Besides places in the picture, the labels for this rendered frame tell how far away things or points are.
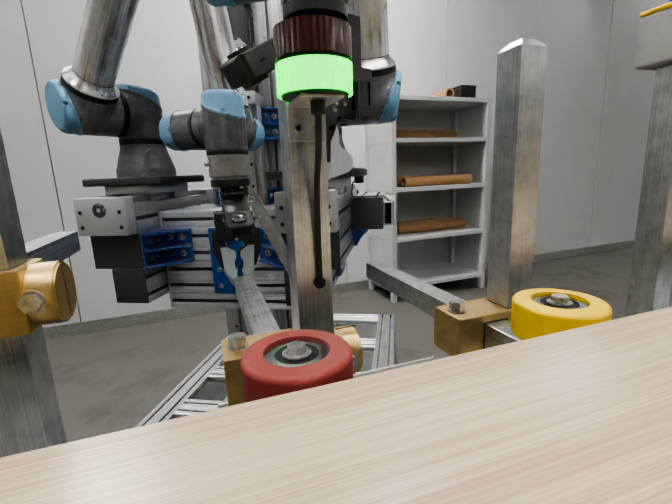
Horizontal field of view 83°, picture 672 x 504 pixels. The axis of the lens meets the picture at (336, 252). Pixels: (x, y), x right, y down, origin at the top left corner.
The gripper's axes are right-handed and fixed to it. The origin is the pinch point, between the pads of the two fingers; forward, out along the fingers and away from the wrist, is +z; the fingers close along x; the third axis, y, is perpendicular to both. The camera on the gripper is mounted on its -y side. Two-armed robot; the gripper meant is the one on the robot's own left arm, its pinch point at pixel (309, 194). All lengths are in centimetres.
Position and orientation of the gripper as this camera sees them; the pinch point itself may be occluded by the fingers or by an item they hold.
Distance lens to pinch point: 45.1
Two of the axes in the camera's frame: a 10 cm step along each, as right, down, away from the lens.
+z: 0.4, 9.8, 2.1
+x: -6.3, -1.3, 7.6
